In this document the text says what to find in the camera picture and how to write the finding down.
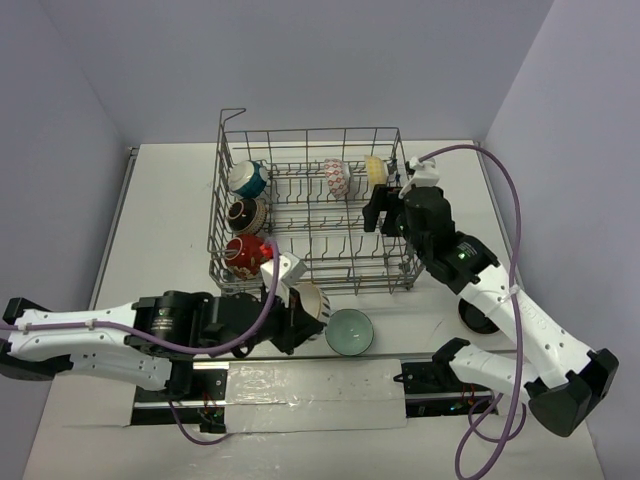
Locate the blue inside red patterned bowl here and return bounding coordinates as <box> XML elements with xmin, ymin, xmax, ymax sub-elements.
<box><xmin>324</xmin><ymin>158</ymin><xmax>351</xmax><ymax>200</ymax></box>

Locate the black ceramic bowl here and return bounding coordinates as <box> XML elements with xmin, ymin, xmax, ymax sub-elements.
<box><xmin>458</xmin><ymin>299</ymin><xmax>499</xmax><ymax>335</ymax></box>

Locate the brown rimmed cream bowl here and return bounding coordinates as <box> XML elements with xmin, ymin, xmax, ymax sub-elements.
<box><xmin>227</xmin><ymin>198</ymin><xmax>267</xmax><ymax>235</ymax></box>

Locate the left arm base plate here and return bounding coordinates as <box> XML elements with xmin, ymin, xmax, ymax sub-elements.
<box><xmin>130</xmin><ymin>362</ymin><xmax>229</xmax><ymax>434</ymax></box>

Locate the white ceramic bowl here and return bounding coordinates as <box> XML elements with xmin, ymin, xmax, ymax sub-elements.
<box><xmin>224</xmin><ymin>234</ymin><xmax>268</xmax><ymax>281</ymax></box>

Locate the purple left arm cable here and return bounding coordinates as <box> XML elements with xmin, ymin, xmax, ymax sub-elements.
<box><xmin>0</xmin><ymin>239</ymin><xmax>281</xmax><ymax>446</ymax></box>

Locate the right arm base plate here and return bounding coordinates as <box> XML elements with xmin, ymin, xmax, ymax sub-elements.
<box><xmin>393</xmin><ymin>358</ymin><xmax>494</xmax><ymax>418</ymax></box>

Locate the grey wire dish rack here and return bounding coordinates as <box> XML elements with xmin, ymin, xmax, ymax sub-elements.
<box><xmin>207</xmin><ymin>108</ymin><xmax>419</xmax><ymax>295</ymax></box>

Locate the yellow dotted bowl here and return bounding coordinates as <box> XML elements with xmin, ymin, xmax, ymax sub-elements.
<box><xmin>364</xmin><ymin>156</ymin><xmax>388</xmax><ymax>188</ymax></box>

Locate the dark teal white bowl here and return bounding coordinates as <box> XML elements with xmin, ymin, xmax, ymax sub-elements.
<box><xmin>228</xmin><ymin>160</ymin><xmax>268</xmax><ymax>199</ymax></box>

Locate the light green ceramic bowl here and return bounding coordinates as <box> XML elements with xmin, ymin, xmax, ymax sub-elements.
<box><xmin>325</xmin><ymin>309</ymin><xmax>375</xmax><ymax>356</ymax></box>

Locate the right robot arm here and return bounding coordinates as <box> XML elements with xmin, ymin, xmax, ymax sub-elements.
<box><xmin>363</xmin><ymin>185</ymin><xmax>619</xmax><ymax>437</ymax></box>

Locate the white bowl orange rim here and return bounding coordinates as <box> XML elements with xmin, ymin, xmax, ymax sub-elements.
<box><xmin>295</xmin><ymin>283</ymin><xmax>332</xmax><ymax>322</ymax></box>

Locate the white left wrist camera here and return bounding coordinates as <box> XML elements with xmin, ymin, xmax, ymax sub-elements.
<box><xmin>260</xmin><ymin>251</ymin><xmax>307</xmax><ymax>305</ymax></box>

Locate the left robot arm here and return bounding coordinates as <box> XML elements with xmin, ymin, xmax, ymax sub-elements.
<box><xmin>1</xmin><ymin>290</ymin><xmax>329</xmax><ymax>400</ymax></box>

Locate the aluminium mounting rail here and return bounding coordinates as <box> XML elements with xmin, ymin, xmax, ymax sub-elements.
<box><xmin>194</xmin><ymin>352</ymin><xmax>435</xmax><ymax>370</ymax></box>

